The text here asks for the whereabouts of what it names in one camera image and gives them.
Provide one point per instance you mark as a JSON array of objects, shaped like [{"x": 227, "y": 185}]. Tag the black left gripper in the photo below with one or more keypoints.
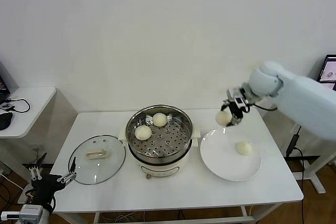
[{"x": 47, "y": 183}]

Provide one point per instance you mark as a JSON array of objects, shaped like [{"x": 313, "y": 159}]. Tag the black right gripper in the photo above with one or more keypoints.
[{"x": 239, "y": 106}]

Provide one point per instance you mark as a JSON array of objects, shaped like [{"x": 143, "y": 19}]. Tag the white steamed baozi bun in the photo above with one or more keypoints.
[
  {"x": 244, "y": 148},
  {"x": 143, "y": 132},
  {"x": 159, "y": 119},
  {"x": 222, "y": 118}
]

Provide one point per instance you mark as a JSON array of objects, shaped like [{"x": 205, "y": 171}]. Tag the round glass pot lid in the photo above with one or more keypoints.
[{"x": 105, "y": 166}]

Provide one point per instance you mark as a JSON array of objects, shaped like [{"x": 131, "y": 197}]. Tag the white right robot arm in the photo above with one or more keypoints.
[{"x": 302, "y": 95}]

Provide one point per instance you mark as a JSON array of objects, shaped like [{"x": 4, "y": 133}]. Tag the stainless steel steamer basket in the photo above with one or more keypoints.
[{"x": 160, "y": 159}]

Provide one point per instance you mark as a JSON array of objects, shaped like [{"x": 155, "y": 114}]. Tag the silver right wrist box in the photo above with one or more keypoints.
[{"x": 232, "y": 93}]

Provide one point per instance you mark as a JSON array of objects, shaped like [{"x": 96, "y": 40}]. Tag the round white plate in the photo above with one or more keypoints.
[{"x": 231, "y": 163}]

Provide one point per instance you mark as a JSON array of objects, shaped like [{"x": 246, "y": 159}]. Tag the black computer mouse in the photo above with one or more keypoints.
[{"x": 5, "y": 120}]

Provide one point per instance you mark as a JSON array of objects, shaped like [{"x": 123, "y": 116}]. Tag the white side table rounded top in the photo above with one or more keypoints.
[{"x": 34, "y": 103}]

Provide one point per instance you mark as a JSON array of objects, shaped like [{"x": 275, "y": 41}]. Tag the cream electric cooker base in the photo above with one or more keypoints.
[{"x": 162, "y": 169}]

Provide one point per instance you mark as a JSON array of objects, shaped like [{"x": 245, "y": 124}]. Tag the black open laptop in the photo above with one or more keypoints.
[{"x": 3, "y": 87}]

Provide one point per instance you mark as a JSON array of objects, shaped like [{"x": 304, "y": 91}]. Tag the grey open laptop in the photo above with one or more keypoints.
[{"x": 329, "y": 72}]

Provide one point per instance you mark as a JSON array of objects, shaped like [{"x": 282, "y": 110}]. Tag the white side table with label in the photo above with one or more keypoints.
[{"x": 319, "y": 182}]

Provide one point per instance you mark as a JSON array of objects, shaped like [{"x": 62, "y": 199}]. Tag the white wall socket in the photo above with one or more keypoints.
[{"x": 35, "y": 150}]

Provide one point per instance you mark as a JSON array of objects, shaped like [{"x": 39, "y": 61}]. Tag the white main table frame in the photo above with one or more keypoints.
[{"x": 168, "y": 220}]

